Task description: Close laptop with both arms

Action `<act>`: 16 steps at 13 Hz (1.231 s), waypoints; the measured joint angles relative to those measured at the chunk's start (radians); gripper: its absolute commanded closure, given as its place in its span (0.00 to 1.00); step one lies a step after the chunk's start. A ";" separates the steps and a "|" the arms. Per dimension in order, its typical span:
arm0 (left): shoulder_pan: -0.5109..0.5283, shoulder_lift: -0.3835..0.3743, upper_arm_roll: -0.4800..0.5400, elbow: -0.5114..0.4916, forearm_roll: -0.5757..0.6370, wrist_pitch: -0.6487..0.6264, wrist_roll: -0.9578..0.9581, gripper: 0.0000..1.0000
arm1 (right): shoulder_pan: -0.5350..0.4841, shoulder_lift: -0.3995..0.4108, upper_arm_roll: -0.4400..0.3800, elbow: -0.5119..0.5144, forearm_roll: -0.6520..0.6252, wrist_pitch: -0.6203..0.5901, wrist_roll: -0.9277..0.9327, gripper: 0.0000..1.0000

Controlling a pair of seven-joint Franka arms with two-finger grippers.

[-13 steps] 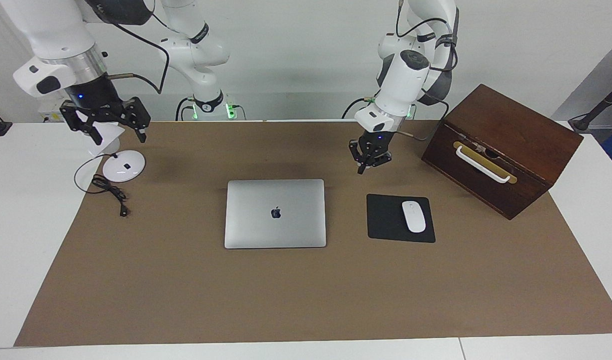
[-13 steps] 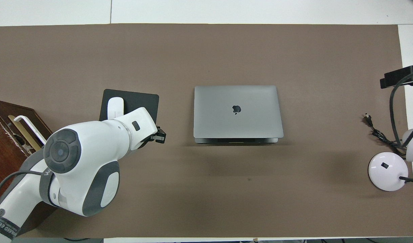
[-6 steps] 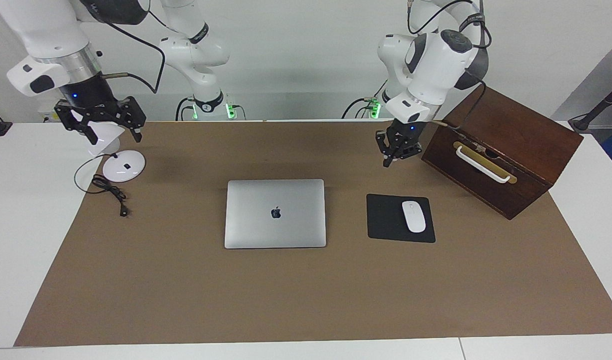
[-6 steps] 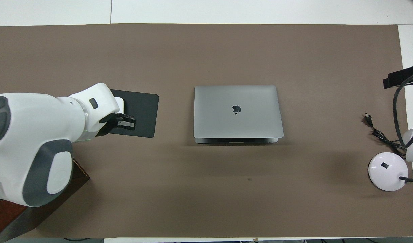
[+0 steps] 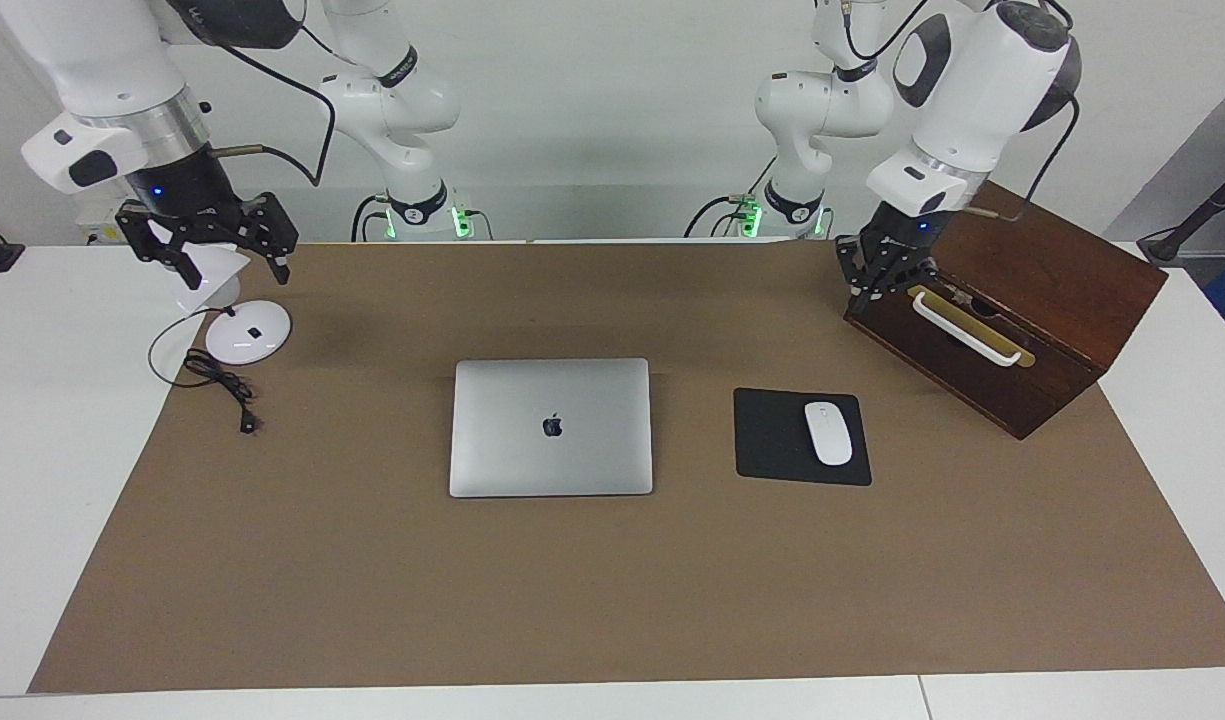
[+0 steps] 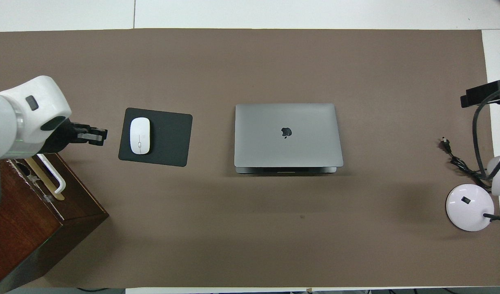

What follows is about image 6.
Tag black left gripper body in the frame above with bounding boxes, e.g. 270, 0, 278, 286
42, 118, 92, 154

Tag silver grey laptop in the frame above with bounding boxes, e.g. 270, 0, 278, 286
234, 103, 344, 174

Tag white computer mouse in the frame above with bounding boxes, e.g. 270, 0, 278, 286
129, 117, 151, 155

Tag black mouse pad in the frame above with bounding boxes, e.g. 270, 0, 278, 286
118, 107, 193, 167

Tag dark brown wooden box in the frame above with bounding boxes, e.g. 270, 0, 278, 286
0, 153, 110, 294

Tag white desk lamp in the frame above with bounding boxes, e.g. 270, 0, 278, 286
445, 145, 500, 232

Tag brown table mat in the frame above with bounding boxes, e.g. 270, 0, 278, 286
0, 28, 500, 288

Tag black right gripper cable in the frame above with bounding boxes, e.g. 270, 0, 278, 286
472, 86, 500, 181

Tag white box handle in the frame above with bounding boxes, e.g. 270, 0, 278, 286
37, 154, 67, 195

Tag black lamp power cable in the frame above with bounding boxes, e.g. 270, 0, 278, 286
440, 138, 500, 223

